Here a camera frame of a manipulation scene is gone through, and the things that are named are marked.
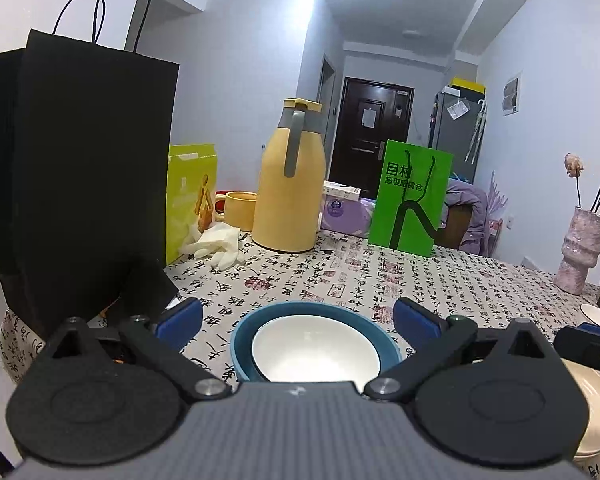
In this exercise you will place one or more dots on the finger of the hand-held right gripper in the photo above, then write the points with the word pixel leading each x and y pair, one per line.
pixel 590 350

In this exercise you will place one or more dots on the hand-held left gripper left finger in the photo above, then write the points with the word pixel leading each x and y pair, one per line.
pixel 180 322

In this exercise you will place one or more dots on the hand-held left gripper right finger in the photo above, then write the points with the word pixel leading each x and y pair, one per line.
pixel 415 322

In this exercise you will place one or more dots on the blue bowl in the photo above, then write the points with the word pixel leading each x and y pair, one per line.
pixel 241 347

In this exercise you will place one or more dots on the white rubber gloves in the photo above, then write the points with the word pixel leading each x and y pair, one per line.
pixel 217 245

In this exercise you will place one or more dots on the pink textured vase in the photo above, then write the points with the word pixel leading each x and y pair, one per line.
pixel 580 250

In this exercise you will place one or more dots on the wooden chair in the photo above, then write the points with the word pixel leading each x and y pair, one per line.
pixel 455 225

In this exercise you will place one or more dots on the green paper bag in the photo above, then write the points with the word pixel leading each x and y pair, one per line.
pixel 390 220

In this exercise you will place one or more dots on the calligraphy printed tablecloth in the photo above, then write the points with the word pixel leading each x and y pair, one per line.
pixel 305 275

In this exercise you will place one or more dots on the purple padded jacket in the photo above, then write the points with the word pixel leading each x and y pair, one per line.
pixel 480 220

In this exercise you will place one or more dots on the yellow-green printed paper bag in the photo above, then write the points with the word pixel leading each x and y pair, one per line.
pixel 185 200

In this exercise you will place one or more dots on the yellow mug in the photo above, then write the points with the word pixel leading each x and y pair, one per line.
pixel 240 210

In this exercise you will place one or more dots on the purple tissue pack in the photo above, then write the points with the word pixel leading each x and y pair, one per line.
pixel 345 215

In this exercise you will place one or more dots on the white book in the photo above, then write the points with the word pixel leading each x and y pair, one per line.
pixel 342 189

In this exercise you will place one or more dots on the yellow thermos jug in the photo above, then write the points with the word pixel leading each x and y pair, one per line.
pixel 290 200

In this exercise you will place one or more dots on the black paper bag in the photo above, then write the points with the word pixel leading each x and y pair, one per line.
pixel 80 185

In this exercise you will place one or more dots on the dried pink roses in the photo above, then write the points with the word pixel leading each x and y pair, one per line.
pixel 574 165

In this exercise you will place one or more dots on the grey refrigerator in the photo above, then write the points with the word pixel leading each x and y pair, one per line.
pixel 455 140

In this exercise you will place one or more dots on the dark entrance door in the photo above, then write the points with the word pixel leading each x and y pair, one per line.
pixel 350 135

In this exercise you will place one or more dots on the white folded umbrella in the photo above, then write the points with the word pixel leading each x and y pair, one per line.
pixel 476 130

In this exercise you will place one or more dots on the white door notice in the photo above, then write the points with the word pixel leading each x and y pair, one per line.
pixel 369 118

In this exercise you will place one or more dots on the paper sheet on refrigerator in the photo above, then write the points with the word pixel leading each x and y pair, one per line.
pixel 457 110

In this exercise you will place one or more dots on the grey side door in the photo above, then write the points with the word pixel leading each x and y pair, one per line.
pixel 326 100

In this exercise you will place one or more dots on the yellow and black box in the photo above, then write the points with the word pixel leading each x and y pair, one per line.
pixel 467 85

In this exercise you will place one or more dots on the round ceiling lamp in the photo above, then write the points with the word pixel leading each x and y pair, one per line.
pixel 412 35

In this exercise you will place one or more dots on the white wall panel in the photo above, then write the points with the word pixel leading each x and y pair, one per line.
pixel 512 94

